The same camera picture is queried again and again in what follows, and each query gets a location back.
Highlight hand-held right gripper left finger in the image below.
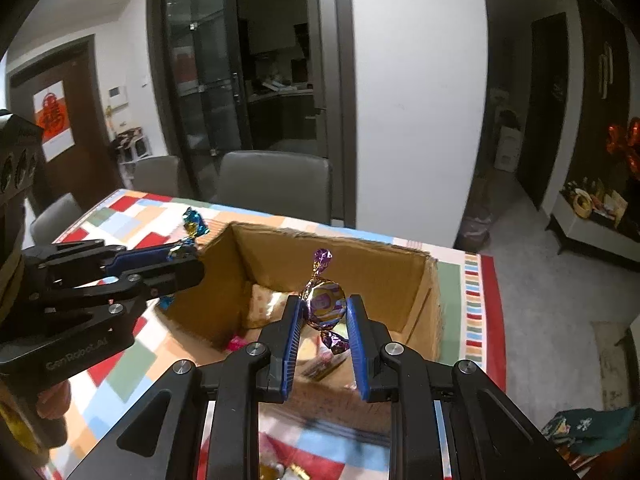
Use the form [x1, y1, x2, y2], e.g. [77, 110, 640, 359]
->
[65, 297, 306, 480]

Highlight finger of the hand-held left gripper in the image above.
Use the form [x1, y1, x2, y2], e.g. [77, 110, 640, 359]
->
[22, 239, 199, 287]
[29, 258, 207, 342]

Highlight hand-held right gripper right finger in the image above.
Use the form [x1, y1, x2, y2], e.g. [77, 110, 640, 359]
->
[347, 295, 582, 480]

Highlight gold snack packet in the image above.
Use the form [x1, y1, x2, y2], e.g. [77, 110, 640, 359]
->
[244, 284, 282, 329]

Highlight purple candy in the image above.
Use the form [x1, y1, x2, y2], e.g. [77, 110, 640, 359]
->
[299, 247, 351, 356]

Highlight blue candy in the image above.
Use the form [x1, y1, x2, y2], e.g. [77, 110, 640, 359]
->
[159, 206, 211, 311]

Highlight brown cardboard box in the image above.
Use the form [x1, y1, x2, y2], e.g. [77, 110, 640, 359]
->
[155, 221, 444, 436]

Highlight person's left hand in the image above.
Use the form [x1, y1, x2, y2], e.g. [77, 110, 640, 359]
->
[36, 379, 71, 421]

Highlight colourful checked tablecloth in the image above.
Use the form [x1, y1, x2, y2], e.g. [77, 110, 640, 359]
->
[40, 187, 508, 480]

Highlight white shoe rack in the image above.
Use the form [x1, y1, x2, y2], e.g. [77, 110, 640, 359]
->
[112, 127, 152, 182]

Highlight wide grey dining chair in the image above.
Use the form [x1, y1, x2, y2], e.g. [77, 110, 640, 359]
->
[216, 150, 334, 224]

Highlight red and white door poster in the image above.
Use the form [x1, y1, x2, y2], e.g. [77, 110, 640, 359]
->
[33, 82, 76, 162]

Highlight brown wooden door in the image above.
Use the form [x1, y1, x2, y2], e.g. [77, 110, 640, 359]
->
[7, 34, 122, 226]

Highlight pink plastic bag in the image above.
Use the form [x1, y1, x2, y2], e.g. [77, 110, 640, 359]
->
[459, 179, 497, 252]

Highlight dark sliding glass door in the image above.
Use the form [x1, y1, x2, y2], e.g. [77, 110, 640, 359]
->
[146, 0, 352, 222]

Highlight green cloth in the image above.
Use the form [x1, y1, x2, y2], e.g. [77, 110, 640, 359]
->
[541, 406, 637, 457]

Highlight beige floor rug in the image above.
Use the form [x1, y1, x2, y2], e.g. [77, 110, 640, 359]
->
[589, 320, 632, 412]

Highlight white paper bag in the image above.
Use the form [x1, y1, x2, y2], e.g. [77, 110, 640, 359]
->
[494, 125, 524, 172]

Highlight white low sideboard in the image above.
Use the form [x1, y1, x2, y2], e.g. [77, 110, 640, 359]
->
[549, 191, 640, 269]

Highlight dark room door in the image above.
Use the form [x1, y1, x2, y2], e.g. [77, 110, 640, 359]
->
[516, 12, 569, 212]

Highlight red foil balloons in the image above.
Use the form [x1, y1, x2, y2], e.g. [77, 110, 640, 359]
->
[606, 117, 640, 177]

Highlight dark tall cabinet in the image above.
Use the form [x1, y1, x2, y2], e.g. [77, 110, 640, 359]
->
[574, 0, 640, 202]

